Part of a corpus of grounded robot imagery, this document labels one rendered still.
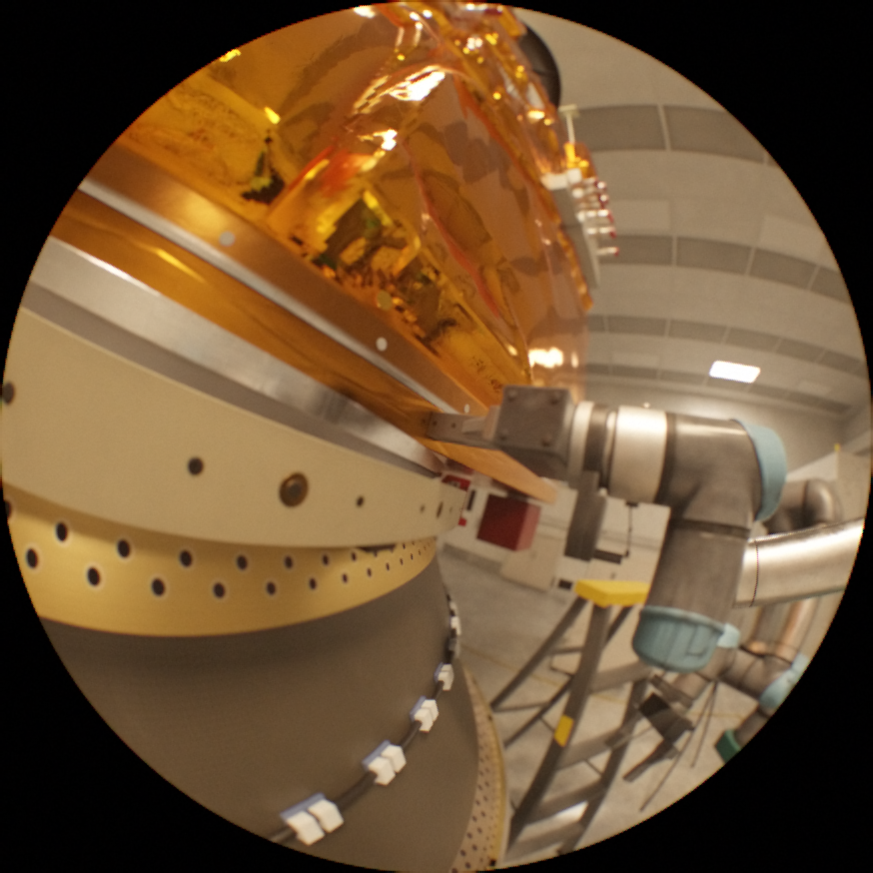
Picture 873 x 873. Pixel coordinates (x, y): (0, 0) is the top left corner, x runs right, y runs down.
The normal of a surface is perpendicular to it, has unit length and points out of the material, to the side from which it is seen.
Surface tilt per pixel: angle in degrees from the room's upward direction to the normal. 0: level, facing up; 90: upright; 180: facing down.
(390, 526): 90
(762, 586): 110
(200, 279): 90
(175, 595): 62
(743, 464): 93
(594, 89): 180
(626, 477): 134
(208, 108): 121
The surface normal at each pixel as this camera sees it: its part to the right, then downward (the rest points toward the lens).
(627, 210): -0.27, 0.95
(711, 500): -0.79, -0.32
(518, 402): -0.55, -0.29
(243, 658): 0.88, -0.30
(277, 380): 0.86, 0.16
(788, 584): -0.75, 0.06
